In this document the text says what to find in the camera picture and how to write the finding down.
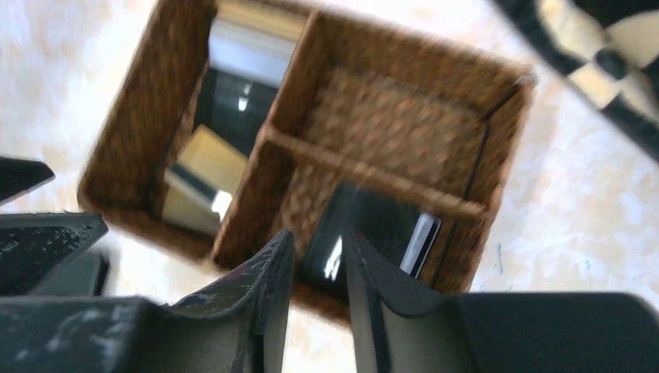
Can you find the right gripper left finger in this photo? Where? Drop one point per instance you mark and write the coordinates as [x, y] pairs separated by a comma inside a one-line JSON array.
[[237, 323]]

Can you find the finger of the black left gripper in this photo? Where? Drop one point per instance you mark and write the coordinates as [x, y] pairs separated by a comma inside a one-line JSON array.
[[34, 244]]

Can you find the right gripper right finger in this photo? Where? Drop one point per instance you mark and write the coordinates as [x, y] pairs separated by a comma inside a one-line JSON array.
[[400, 325]]

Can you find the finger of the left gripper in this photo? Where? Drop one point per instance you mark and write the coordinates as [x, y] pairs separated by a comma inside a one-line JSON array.
[[20, 176]]

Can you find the brown wicker divided basket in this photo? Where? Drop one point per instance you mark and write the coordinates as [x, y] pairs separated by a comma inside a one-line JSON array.
[[432, 122]]

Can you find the black leather card holder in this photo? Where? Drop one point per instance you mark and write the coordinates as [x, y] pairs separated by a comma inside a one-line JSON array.
[[85, 275]]

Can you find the gold card in basket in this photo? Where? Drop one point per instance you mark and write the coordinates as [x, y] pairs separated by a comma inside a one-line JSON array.
[[202, 182]]

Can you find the black card in basket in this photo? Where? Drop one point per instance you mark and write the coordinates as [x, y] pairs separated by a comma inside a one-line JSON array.
[[233, 107]]

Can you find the silver card in basket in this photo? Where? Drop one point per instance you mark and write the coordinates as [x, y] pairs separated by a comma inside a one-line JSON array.
[[249, 53]]

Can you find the black wallet in basket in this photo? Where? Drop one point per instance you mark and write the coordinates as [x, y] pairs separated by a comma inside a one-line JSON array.
[[399, 231]]

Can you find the black floral patterned blanket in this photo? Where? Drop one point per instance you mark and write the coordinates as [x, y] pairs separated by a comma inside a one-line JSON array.
[[607, 50]]

